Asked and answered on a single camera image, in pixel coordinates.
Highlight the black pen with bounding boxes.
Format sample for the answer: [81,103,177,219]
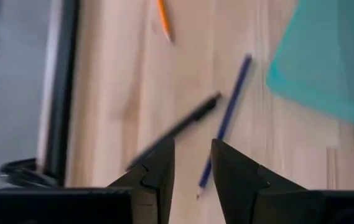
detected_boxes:
[125,91,222,171]

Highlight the green translucent plastic bin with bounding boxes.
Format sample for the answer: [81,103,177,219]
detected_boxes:
[265,0,354,133]

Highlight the orange pencil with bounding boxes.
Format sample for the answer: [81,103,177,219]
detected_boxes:
[156,0,174,44]

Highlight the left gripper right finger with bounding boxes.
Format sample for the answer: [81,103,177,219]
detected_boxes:
[210,138,323,224]

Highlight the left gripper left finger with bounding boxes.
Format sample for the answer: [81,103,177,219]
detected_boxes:
[107,138,176,224]

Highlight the dark blue pencil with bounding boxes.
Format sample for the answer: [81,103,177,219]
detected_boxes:
[196,54,253,200]

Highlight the black frame clamp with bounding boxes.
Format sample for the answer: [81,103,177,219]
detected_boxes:
[0,157,60,189]

